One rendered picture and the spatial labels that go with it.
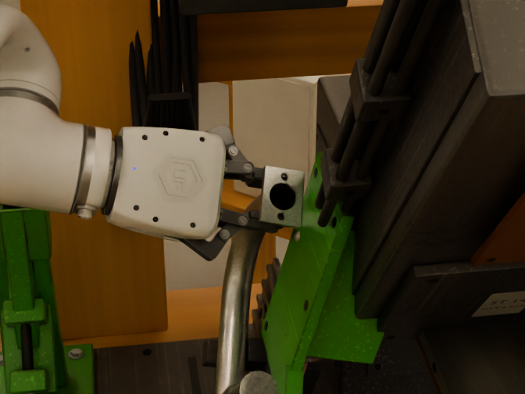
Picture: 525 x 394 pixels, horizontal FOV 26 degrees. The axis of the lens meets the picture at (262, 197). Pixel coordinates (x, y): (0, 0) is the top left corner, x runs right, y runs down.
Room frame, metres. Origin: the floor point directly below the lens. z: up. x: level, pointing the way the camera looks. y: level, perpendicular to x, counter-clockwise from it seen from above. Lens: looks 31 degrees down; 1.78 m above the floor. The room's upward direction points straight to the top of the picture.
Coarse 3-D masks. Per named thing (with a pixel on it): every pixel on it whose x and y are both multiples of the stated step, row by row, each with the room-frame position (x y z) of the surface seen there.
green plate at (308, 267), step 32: (320, 160) 0.91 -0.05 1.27; (352, 224) 0.84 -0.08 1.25; (288, 256) 0.91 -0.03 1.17; (320, 256) 0.83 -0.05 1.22; (352, 256) 0.83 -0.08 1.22; (288, 288) 0.88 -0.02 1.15; (320, 288) 0.81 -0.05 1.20; (288, 320) 0.85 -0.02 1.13; (320, 320) 0.83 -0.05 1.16; (352, 320) 0.83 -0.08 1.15; (288, 352) 0.83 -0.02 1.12; (320, 352) 0.83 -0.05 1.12; (352, 352) 0.83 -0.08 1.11
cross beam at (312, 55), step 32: (352, 0) 1.31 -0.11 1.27; (160, 32) 1.26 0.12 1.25; (224, 32) 1.27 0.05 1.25; (256, 32) 1.27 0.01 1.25; (288, 32) 1.28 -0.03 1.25; (320, 32) 1.29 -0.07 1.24; (352, 32) 1.29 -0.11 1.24; (224, 64) 1.27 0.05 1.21; (256, 64) 1.27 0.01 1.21; (288, 64) 1.28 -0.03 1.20; (320, 64) 1.29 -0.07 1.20; (352, 64) 1.29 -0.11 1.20
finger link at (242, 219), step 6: (222, 210) 0.91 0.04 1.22; (228, 210) 0.91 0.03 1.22; (222, 216) 0.90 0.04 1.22; (228, 216) 0.91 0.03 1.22; (234, 216) 0.91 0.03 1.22; (240, 216) 0.91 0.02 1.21; (246, 216) 0.91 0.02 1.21; (222, 222) 0.92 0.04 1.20; (228, 222) 0.90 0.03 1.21; (234, 222) 0.90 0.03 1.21; (240, 222) 0.91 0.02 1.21; (246, 222) 0.91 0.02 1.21
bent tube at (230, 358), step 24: (264, 168) 0.94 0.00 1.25; (264, 192) 0.92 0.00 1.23; (288, 192) 0.94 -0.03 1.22; (264, 216) 0.90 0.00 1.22; (288, 216) 0.91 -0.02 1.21; (240, 240) 0.98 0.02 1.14; (240, 264) 0.97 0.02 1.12; (240, 288) 0.96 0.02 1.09; (240, 312) 0.94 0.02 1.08; (240, 336) 0.92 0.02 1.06; (216, 360) 0.91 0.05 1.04; (240, 360) 0.91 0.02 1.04; (216, 384) 0.89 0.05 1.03
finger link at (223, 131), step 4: (216, 128) 0.97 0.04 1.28; (220, 128) 0.97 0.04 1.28; (224, 128) 0.97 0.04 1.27; (228, 128) 0.97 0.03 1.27; (208, 132) 0.96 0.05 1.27; (212, 132) 0.97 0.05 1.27; (216, 132) 0.97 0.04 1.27; (220, 132) 0.97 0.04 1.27; (224, 132) 0.97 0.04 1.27; (228, 132) 0.97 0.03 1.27; (220, 136) 0.96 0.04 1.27; (224, 136) 0.97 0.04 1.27; (228, 136) 0.97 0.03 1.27; (232, 136) 0.97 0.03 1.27; (224, 140) 0.96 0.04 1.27; (228, 140) 0.96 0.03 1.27; (232, 140) 0.97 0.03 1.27; (228, 144) 0.96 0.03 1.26; (232, 144) 0.96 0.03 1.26; (228, 156) 0.95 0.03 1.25
